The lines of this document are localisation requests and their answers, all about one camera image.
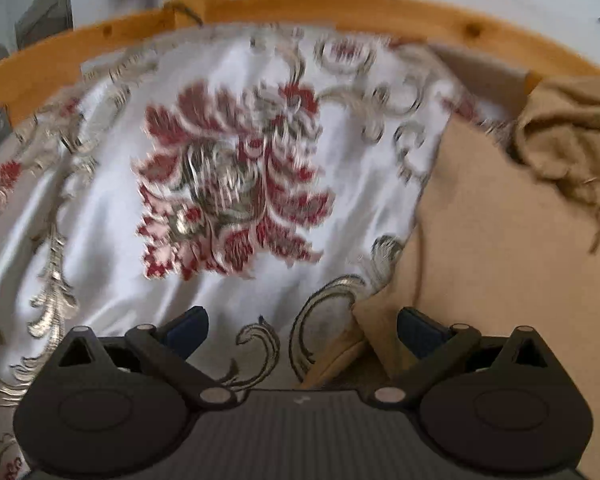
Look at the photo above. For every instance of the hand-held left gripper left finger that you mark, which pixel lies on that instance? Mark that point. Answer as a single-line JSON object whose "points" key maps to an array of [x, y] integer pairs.
{"points": [[187, 330]]}

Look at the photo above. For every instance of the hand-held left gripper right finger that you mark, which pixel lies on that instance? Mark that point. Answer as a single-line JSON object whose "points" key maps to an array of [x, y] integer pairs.
{"points": [[420, 332]]}

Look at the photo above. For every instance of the beige large garment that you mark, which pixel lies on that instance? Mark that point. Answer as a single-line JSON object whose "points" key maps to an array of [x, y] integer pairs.
{"points": [[495, 240]]}

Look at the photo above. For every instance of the white floral bedspread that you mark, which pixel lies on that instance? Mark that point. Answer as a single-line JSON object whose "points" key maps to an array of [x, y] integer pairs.
{"points": [[105, 220]]}

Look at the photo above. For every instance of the grey cabinet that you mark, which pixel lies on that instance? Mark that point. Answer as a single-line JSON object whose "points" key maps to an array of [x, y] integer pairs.
{"points": [[45, 10]]}

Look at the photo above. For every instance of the wooden bed frame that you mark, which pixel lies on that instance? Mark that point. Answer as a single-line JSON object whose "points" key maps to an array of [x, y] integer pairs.
{"points": [[290, 10]]}

